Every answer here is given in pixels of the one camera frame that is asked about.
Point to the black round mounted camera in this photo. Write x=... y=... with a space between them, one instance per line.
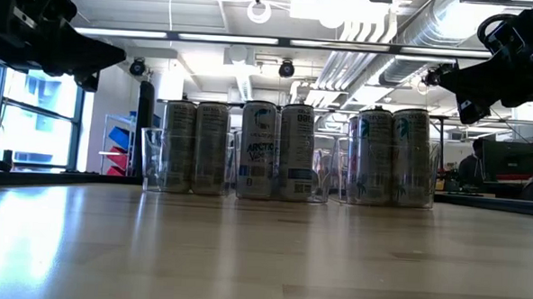
x=286 y=69
x=137 y=67

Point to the clear plastic bin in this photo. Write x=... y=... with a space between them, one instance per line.
x=151 y=162
x=322 y=170
x=433 y=175

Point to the person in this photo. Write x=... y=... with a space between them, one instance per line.
x=470 y=169

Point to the white can orange print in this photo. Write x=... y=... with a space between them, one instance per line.
x=210 y=151
x=178 y=150

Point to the black overhead rig rail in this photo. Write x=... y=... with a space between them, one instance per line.
x=498 y=2

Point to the black-framed window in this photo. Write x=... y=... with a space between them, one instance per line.
x=76 y=123

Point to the white shelf coloured bins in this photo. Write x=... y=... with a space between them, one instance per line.
x=120 y=138

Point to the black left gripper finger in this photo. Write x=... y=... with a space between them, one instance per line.
x=88 y=82
x=90 y=51

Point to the white can green palm print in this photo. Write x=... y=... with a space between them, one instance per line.
x=374 y=158
x=410 y=160

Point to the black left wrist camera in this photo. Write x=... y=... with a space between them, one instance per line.
x=52 y=2

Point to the black overhead camera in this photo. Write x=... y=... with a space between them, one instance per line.
x=432 y=77

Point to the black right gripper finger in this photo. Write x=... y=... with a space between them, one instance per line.
x=473 y=111
x=481 y=82

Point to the white can blue palm print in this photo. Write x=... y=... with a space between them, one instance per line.
x=297 y=155
x=257 y=153

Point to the black cylindrical post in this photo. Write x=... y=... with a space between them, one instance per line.
x=144 y=117

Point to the black computer monitor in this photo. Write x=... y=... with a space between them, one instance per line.
x=509 y=158

